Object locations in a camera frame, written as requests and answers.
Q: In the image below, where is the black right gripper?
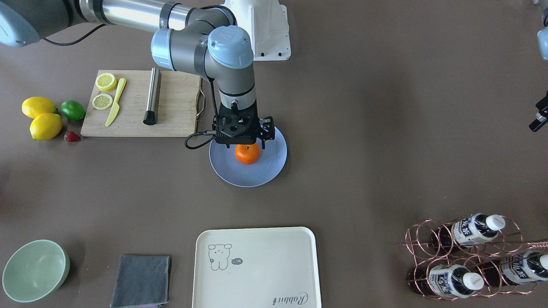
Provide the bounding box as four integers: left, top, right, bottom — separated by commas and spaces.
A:
212, 105, 275, 150

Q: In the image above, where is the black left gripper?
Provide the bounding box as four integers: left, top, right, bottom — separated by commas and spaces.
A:
528, 92, 548, 132

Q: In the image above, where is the orange mandarin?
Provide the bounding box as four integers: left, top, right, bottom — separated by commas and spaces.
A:
234, 143, 262, 165

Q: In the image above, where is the blue plate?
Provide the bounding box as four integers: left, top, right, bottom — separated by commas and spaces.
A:
209, 127, 288, 187

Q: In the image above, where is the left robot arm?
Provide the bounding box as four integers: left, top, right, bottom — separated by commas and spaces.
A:
529, 0, 548, 132

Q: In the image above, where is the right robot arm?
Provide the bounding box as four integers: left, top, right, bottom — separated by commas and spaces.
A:
1, 0, 275, 148

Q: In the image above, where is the wooden cutting board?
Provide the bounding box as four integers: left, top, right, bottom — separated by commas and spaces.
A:
80, 70, 202, 138

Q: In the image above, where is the steel muddler black tip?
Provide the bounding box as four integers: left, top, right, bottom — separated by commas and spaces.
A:
143, 68, 161, 125

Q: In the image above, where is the tea bottle back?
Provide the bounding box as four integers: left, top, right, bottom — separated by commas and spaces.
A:
429, 213, 506, 253
478, 250, 548, 287

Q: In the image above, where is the tea bottle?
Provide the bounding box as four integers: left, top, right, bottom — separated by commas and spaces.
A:
429, 213, 506, 253
407, 264, 485, 300
478, 250, 548, 287

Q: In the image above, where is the cream rabbit tray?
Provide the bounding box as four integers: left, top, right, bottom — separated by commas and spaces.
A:
192, 226, 322, 308

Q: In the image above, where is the yellow plastic knife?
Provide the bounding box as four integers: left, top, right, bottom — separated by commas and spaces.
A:
104, 78, 127, 127

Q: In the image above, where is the lemon slice upper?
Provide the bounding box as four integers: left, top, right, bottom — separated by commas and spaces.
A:
91, 93, 113, 110

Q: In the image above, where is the lemon slice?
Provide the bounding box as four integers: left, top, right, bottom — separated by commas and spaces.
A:
95, 73, 118, 92
91, 93, 113, 110

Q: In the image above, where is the lemon slice lower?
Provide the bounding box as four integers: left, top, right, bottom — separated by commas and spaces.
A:
95, 73, 118, 92

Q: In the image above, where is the grey folded cloth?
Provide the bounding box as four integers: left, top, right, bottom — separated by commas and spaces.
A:
110, 254, 171, 308

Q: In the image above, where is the red strawberry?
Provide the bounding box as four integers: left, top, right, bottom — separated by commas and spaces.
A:
63, 131, 81, 142

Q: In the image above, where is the green lime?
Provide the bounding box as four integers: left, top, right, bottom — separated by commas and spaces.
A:
60, 100, 86, 121

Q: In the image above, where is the tea bottle front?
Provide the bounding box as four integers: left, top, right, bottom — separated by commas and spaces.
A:
407, 264, 485, 300

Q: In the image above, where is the yellow lemon upper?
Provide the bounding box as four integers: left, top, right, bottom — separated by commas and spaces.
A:
30, 113, 63, 140

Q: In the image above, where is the yellow lemon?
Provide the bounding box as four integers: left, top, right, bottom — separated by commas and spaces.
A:
21, 96, 58, 119
30, 113, 63, 140

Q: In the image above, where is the yellow lemon lower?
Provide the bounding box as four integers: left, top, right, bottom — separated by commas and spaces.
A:
21, 96, 58, 119

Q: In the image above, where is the green bowl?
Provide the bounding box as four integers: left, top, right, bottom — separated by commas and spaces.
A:
2, 240, 70, 303

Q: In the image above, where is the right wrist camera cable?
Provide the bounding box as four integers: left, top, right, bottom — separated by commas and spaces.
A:
184, 79, 221, 150

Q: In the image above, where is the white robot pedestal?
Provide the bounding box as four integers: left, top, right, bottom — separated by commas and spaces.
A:
223, 0, 292, 61

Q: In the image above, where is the copper wire bottle rack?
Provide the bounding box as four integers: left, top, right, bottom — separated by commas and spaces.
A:
403, 215, 547, 298

